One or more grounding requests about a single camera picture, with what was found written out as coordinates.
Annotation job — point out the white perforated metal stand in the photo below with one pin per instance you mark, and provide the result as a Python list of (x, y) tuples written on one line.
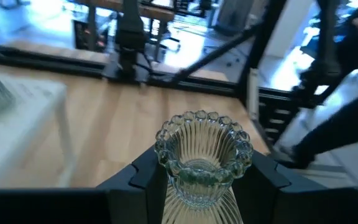
[(17, 133)]

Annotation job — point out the large green ribbed glass holder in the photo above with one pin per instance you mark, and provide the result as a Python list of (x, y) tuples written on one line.
[(204, 149)]

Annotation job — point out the black diagonal frame strut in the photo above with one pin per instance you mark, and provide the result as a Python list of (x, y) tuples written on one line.
[(216, 52)]

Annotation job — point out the person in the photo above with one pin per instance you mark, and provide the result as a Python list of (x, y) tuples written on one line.
[(346, 124)]

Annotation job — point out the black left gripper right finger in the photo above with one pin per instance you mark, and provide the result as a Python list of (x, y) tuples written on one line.
[(306, 207)]

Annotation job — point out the wooden desk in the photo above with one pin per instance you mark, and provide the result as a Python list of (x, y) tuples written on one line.
[(154, 12)]

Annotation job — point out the silver aluminium bracket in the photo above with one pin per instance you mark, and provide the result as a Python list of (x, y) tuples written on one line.
[(253, 93)]

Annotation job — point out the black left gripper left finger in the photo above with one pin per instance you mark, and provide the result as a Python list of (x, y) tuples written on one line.
[(73, 207)]

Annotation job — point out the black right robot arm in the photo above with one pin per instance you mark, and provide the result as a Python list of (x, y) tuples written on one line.
[(130, 34)]

